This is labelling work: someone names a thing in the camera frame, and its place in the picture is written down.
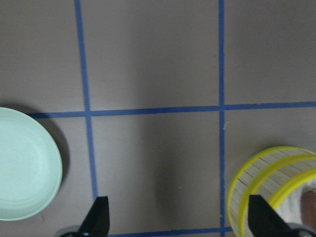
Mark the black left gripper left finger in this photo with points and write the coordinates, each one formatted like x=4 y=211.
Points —
x=96 y=223

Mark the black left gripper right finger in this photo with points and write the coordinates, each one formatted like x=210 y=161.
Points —
x=263 y=221

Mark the yellow rimmed steamer basket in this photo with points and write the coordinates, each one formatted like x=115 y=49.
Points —
x=284 y=187
x=247 y=172

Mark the brown chocolate bun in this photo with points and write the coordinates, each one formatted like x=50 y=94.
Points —
x=308 y=208

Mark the light green plate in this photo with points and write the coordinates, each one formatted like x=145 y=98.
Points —
x=30 y=166

